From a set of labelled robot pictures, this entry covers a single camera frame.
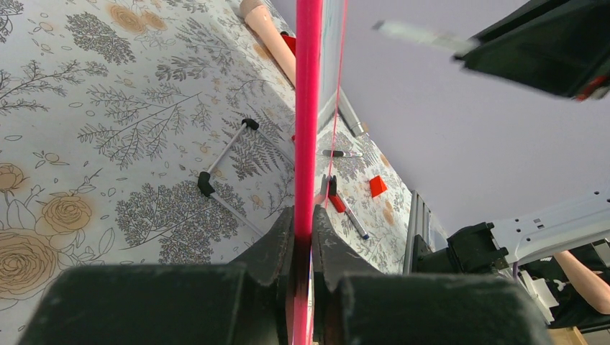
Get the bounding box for pink framed whiteboard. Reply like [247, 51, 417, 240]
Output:
[292, 1, 348, 344]

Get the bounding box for black whiteboard clip right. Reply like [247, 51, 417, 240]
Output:
[319, 174, 337, 197]

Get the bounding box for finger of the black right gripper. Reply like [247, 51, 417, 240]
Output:
[453, 0, 609, 101]

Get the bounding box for red box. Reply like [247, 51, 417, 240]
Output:
[281, 31, 296, 56]

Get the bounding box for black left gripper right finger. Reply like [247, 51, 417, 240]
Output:
[312, 206, 552, 344]

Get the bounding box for black marker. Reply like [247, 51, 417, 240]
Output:
[319, 149, 363, 157]

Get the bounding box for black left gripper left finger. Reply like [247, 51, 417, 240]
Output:
[19, 207, 293, 344]

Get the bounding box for person forearm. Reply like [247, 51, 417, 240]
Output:
[553, 251, 609, 315]

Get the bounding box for floral table mat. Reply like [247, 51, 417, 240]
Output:
[1, 1, 295, 344]

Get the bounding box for red marker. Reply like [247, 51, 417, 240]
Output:
[328, 195, 347, 213]

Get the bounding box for silver microphone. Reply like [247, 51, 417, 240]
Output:
[317, 88, 368, 137]

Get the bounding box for orange wedge block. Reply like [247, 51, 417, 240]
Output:
[369, 175, 388, 198]

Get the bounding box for blue marker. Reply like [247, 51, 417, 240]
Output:
[337, 195, 369, 240]

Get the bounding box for whiteboard wire stand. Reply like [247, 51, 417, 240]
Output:
[196, 118, 294, 237]

